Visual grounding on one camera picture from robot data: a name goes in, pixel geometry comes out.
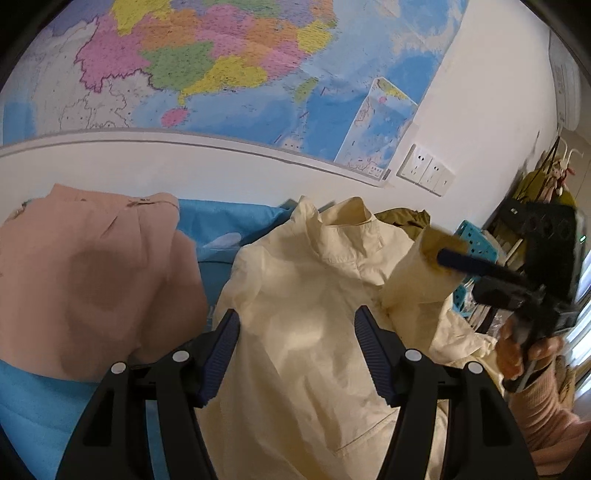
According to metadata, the white wall socket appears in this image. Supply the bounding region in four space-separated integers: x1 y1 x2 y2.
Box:
398 144 433 184
434 167 456 197
419 158 447 191

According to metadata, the white air conditioner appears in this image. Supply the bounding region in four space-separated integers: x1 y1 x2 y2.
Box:
548 30 584 131

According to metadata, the cream jacket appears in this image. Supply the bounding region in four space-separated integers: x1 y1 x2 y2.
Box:
196 196 503 480

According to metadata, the person's right hand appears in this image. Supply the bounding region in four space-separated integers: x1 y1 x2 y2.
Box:
496 318 567 384

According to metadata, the blue bed sheet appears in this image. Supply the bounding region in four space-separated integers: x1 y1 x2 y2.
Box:
0 198 297 480

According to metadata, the olive green garment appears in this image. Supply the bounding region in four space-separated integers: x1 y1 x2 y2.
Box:
374 208 432 241

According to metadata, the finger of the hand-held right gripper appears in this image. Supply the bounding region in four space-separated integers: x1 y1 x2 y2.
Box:
436 248 533 288

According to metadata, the colourful wall map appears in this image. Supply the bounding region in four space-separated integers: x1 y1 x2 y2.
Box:
0 0 472 182

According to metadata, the blue perforated plastic basket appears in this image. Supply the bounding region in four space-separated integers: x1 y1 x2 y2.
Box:
450 220 502 320

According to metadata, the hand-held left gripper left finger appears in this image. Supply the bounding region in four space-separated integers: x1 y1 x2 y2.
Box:
55 308 242 480

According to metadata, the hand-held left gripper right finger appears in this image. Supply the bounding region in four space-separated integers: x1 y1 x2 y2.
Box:
353 305 539 480

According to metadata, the hanging plush toy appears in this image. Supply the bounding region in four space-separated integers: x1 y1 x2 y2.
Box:
549 154 577 197

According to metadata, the pink garment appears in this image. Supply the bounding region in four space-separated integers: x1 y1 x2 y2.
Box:
0 183 209 382

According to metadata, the hanging olive bag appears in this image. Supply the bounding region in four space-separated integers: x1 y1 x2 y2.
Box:
512 138 578 208

